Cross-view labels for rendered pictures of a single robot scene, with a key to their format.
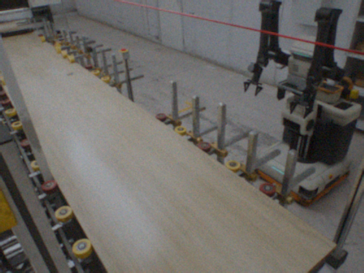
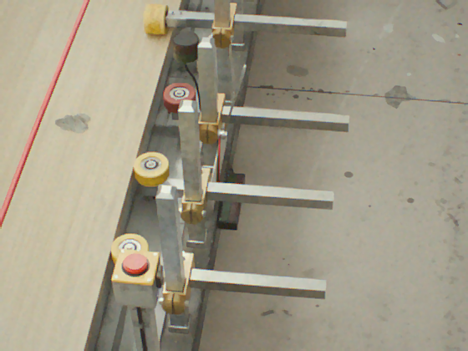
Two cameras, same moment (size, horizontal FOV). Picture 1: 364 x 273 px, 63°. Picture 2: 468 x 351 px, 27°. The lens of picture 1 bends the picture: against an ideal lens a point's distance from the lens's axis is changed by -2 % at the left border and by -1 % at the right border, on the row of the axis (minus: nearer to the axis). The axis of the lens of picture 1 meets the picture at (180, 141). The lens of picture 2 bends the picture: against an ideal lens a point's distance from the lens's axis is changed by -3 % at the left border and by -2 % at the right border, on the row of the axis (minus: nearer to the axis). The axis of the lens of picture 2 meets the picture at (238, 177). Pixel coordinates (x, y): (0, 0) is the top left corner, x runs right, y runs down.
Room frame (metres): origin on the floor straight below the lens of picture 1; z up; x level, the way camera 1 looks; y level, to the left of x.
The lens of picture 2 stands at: (1.90, -0.41, 2.51)
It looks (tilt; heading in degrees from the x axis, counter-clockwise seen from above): 45 degrees down; 42
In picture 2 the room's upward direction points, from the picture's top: 1 degrees counter-clockwise
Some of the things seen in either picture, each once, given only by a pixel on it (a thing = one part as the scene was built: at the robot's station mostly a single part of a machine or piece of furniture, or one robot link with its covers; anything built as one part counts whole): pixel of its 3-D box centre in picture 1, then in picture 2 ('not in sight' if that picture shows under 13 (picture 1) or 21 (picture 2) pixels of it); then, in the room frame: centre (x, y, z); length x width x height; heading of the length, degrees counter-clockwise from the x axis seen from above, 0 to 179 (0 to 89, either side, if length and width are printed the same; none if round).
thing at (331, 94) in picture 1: (324, 91); not in sight; (2.24, -1.23, 0.87); 0.23 x 0.15 x 0.11; 34
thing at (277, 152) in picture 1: (255, 165); not in sight; (1.43, -0.45, 0.80); 0.43 x 0.03 x 0.04; 124
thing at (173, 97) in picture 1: (175, 111); not in sight; (1.96, 0.02, 0.92); 0.04 x 0.04 x 0.48; 34
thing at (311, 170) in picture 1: (289, 185); not in sight; (1.22, -0.59, 0.81); 0.43 x 0.03 x 0.04; 124
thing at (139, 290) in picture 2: (124, 54); (137, 280); (2.58, 0.43, 1.18); 0.07 x 0.07 x 0.08; 34
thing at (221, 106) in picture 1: (221, 137); not in sight; (1.55, -0.26, 0.94); 0.04 x 0.04 x 0.48; 34
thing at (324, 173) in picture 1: (301, 164); not in sight; (2.18, -1.13, 0.16); 0.67 x 0.64 x 0.25; 124
